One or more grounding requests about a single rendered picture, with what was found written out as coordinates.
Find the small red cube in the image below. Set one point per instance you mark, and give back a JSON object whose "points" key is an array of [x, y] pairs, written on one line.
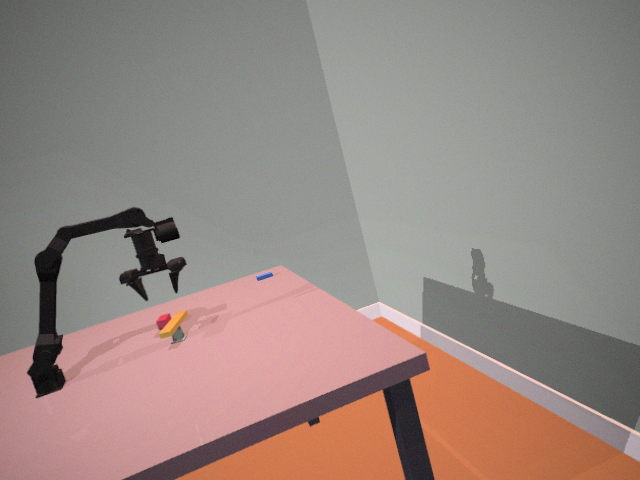
{"points": [[163, 321]]}

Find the blue bar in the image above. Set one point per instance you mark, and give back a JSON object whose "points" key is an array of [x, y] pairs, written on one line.
{"points": [[264, 276]]}

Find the orange bar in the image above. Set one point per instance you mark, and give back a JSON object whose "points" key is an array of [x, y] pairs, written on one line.
{"points": [[173, 325]]}

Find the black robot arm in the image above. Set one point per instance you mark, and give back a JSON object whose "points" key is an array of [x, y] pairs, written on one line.
{"points": [[45, 376]]}

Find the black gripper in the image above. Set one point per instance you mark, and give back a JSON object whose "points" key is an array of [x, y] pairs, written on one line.
{"points": [[149, 259]]}

